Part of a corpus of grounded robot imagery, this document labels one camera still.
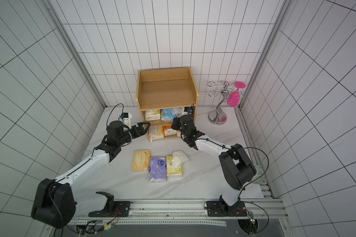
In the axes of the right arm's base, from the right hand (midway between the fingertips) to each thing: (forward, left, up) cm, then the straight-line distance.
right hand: (167, 119), depth 87 cm
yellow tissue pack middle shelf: (+1, +8, +3) cm, 8 cm away
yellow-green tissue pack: (-22, -6, -13) cm, 26 cm away
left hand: (-8, +12, +1) cm, 14 cm away
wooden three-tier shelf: (+9, +4, +12) cm, 16 cm away
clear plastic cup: (-18, +54, -18) cm, 60 cm away
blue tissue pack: (+2, +1, +1) cm, 3 cm away
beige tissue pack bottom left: (-2, +9, -12) cm, 15 cm away
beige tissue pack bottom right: (-11, -7, +1) cm, 13 cm away
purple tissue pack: (-26, +4, -13) cm, 29 cm away
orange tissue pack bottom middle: (-1, +1, -11) cm, 11 cm away
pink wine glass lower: (+18, -42, +1) cm, 46 cm away
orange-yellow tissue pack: (-21, +14, -14) cm, 29 cm away
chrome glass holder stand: (+19, -36, -18) cm, 44 cm away
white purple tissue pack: (+3, -6, +4) cm, 8 cm away
